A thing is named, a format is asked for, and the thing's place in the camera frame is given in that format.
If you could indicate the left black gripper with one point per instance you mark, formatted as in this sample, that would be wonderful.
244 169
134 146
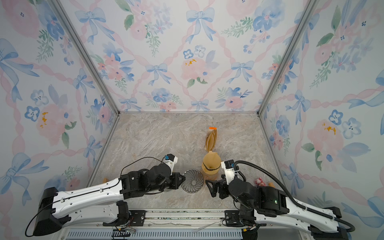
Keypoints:
176 177

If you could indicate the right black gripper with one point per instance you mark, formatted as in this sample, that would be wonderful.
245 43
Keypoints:
223 186

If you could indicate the clear glass dripper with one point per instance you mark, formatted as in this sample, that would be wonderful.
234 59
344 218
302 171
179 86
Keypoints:
194 181

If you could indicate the orange glass carafe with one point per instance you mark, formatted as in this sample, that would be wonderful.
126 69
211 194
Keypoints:
214 177

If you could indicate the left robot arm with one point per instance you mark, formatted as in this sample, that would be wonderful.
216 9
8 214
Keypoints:
104 203

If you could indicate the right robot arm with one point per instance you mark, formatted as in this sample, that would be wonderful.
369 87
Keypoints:
263 206

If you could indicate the colourful toy figure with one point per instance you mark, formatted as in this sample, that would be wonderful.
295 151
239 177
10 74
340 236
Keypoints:
259 182

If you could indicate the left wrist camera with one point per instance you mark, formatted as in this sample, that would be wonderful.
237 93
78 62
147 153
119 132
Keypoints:
170 160

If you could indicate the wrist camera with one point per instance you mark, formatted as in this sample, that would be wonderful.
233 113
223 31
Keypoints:
170 160
229 170

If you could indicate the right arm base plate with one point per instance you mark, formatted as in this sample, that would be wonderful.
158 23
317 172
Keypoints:
234 218

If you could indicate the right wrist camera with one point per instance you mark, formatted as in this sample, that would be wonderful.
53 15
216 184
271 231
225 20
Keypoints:
229 170

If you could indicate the aluminium front rail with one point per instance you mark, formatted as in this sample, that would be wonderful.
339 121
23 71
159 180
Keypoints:
197 224

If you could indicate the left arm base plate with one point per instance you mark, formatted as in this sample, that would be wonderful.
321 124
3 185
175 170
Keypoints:
134 218

